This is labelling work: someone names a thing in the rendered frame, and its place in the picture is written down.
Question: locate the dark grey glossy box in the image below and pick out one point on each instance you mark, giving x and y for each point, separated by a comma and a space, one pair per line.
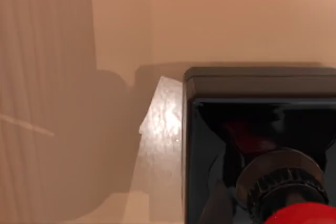
204, 129

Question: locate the red and metal knurled bottle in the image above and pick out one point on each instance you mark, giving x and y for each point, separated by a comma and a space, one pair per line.
283, 182

